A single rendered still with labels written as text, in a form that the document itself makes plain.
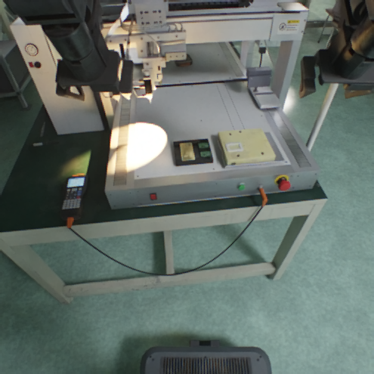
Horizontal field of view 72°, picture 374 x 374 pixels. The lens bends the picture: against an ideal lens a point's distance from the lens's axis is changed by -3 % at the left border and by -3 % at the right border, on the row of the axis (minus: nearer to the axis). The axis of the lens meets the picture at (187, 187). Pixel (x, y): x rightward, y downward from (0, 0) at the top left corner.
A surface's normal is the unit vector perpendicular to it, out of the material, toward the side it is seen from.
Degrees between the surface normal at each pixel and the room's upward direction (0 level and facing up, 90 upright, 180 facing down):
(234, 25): 90
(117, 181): 0
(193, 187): 90
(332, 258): 0
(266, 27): 90
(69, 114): 90
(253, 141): 0
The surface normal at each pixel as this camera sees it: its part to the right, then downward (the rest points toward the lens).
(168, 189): 0.11, 0.74
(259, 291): -0.02, -0.66
